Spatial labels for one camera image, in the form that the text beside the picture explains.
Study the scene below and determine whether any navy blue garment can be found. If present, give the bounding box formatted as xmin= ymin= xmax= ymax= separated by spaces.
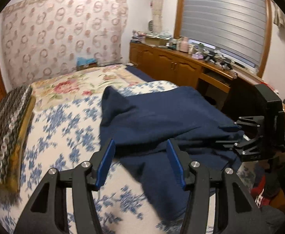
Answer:
xmin=99 ymin=87 xmax=243 ymax=221

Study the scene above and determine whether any wooden sideboard cabinet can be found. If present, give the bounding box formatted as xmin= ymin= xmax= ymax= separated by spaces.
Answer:
xmin=129 ymin=42 xmax=252 ymax=109

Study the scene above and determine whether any blue floral white quilt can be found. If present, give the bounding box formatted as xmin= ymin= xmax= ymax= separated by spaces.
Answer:
xmin=0 ymin=94 xmax=182 ymax=233

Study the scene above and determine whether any red white garment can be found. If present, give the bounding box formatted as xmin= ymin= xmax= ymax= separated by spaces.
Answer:
xmin=250 ymin=175 xmax=285 ymax=213

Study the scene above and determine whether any pink floral cream bedspread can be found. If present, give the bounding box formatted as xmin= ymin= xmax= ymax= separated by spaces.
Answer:
xmin=31 ymin=65 xmax=144 ymax=112

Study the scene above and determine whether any pink jar on sideboard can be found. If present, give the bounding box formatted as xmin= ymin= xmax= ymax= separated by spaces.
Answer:
xmin=179 ymin=37 xmax=189 ymax=53

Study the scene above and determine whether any navy blue bed sheet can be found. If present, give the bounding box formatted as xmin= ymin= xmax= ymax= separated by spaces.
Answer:
xmin=126 ymin=66 xmax=154 ymax=82

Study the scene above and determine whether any teal item behind bed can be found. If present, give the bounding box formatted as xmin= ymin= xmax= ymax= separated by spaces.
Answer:
xmin=76 ymin=57 xmax=98 ymax=71

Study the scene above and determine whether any cardboard box on sideboard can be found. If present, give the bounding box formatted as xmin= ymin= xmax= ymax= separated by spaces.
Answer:
xmin=144 ymin=36 xmax=170 ymax=47

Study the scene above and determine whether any black circle-patterned folded cloth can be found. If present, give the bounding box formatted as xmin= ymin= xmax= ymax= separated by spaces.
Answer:
xmin=0 ymin=85 xmax=32 ymax=184

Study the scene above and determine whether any grey window blind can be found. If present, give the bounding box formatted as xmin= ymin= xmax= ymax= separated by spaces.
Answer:
xmin=180 ymin=0 xmax=267 ymax=68

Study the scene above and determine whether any circle-patterned cloth headboard cover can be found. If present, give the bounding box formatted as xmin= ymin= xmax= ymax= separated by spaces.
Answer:
xmin=1 ymin=0 xmax=128 ymax=87

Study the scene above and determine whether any beige tied curtain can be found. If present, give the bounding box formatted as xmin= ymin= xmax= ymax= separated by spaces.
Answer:
xmin=151 ymin=0 xmax=163 ymax=33

